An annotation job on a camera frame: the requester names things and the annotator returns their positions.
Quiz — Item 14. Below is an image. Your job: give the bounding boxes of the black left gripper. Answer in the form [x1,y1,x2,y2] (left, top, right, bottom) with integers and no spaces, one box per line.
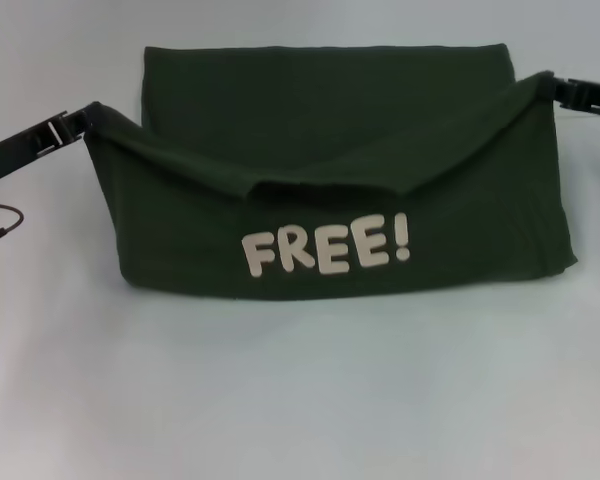
[0,101,102,187]

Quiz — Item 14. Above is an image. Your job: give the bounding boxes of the dark green t-shirt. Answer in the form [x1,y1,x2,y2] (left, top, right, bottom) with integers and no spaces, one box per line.
[82,43,580,304]

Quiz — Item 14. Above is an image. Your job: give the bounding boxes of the left gripper cable with plugs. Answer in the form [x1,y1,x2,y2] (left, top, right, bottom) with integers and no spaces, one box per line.
[0,197,25,251]

